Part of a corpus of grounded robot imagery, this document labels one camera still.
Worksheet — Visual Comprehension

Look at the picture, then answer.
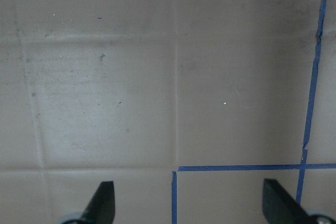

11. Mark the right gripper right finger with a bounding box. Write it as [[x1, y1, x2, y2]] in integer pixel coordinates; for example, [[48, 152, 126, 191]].
[[262, 179, 312, 224]]

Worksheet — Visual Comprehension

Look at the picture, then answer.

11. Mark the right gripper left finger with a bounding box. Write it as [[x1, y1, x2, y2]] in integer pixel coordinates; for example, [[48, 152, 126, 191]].
[[78, 181, 116, 224]]

